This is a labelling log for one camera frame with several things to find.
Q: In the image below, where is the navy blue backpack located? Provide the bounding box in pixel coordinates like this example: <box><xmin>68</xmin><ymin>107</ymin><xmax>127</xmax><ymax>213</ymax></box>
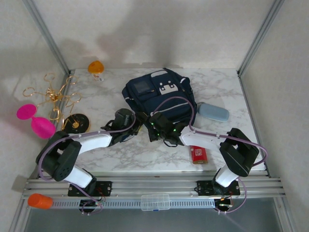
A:
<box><xmin>121</xmin><ymin>68</ymin><xmax>198</xmax><ymax>136</ymax></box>

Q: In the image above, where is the red rectangular box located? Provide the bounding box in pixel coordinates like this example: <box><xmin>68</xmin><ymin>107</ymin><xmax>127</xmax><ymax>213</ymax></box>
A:
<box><xmin>190</xmin><ymin>145</ymin><xmax>209</xmax><ymax>165</ymax></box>

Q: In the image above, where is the light blue pencil case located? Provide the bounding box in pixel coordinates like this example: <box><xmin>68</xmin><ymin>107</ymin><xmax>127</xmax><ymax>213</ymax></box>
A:
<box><xmin>197</xmin><ymin>102</ymin><xmax>229</xmax><ymax>121</ymax></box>

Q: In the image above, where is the white bottle orange lid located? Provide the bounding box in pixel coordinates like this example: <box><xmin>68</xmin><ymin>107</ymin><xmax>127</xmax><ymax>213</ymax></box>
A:
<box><xmin>87</xmin><ymin>60</ymin><xmax>105</xmax><ymax>82</ymax></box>

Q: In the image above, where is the clear plastic compartment box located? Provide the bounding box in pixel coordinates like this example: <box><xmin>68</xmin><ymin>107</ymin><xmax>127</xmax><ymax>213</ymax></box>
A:
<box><xmin>140</xmin><ymin>194</ymin><xmax>171</xmax><ymax>212</ymax></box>

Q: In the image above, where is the black controller board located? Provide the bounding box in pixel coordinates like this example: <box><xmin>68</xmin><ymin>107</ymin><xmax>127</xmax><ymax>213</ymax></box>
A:
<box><xmin>79</xmin><ymin>199</ymin><xmax>103</xmax><ymax>215</ymax></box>
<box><xmin>214</xmin><ymin>197</ymin><xmax>234</xmax><ymax>215</ymax></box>

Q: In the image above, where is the pink fluffy double pad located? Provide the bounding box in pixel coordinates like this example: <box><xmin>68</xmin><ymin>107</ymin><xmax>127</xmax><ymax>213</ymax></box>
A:
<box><xmin>16</xmin><ymin>103</ymin><xmax>56</xmax><ymax>140</ymax></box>

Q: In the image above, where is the orange plastic cup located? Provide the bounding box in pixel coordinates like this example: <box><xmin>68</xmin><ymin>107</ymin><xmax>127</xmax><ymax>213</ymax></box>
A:
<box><xmin>27</xmin><ymin>193</ymin><xmax>54</xmax><ymax>210</ymax></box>

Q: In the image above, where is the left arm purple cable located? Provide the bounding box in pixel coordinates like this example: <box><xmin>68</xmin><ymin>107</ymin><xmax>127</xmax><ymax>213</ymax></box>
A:
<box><xmin>38</xmin><ymin>112</ymin><xmax>137</xmax><ymax>215</ymax></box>

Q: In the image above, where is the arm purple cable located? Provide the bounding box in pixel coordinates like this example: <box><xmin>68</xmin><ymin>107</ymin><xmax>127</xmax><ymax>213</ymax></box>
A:
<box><xmin>151</xmin><ymin>96</ymin><xmax>269</xmax><ymax>215</ymax></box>
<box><xmin>38</xmin><ymin>112</ymin><xmax>137</xmax><ymax>215</ymax></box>

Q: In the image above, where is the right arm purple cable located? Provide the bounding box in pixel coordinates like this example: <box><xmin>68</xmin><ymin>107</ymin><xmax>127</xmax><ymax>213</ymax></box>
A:
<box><xmin>151</xmin><ymin>96</ymin><xmax>269</xmax><ymax>215</ymax></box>

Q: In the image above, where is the aluminium rail frame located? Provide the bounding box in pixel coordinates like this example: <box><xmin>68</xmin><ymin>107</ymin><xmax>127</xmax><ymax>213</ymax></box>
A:
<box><xmin>23</xmin><ymin>176</ymin><xmax>287</xmax><ymax>200</ymax></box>

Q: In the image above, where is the gold wire ornament black base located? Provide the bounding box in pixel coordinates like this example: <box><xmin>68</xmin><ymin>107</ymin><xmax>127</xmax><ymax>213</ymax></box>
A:
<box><xmin>23</xmin><ymin>72</ymin><xmax>92</xmax><ymax>135</ymax></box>

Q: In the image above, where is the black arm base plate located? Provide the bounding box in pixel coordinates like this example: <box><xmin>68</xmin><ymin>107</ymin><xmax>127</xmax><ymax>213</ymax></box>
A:
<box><xmin>68</xmin><ymin>180</ymin><xmax>113</xmax><ymax>197</ymax></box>
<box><xmin>197</xmin><ymin>180</ymin><xmax>241</xmax><ymax>196</ymax></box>

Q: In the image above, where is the slotted grey cable duct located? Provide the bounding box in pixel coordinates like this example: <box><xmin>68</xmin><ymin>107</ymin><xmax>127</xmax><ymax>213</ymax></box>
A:
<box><xmin>52</xmin><ymin>198</ymin><xmax>215</xmax><ymax>209</ymax></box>

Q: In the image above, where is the aluminium frame post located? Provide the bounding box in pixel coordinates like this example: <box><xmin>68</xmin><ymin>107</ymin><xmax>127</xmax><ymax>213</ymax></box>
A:
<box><xmin>23</xmin><ymin>0</ymin><xmax>73</xmax><ymax>76</ymax></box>
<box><xmin>238</xmin><ymin>0</ymin><xmax>286</xmax><ymax>77</ymax></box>

